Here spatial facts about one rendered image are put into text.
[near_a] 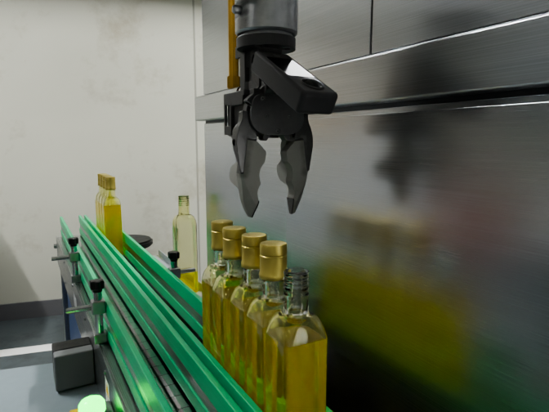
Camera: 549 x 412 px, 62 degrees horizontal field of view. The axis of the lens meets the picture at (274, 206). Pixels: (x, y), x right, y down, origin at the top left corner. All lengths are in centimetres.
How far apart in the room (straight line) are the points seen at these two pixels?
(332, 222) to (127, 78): 309
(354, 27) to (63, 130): 311
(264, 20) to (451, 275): 35
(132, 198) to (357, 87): 312
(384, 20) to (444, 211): 27
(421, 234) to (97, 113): 324
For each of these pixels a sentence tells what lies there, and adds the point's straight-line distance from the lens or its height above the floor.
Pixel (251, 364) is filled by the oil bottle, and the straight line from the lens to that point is 62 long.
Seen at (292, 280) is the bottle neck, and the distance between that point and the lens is 52.
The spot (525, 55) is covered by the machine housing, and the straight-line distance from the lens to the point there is 48.
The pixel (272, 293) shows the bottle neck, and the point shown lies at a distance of 58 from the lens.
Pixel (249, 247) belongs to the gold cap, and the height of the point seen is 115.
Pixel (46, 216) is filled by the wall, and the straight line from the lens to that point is 371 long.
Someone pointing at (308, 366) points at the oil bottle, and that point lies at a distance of 54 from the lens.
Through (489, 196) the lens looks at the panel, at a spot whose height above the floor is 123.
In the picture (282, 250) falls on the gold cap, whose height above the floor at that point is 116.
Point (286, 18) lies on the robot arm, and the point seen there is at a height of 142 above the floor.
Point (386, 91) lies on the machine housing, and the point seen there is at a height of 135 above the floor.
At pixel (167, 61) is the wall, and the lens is 368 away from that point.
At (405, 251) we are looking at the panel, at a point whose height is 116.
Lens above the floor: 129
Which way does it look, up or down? 8 degrees down
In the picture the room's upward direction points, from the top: straight up
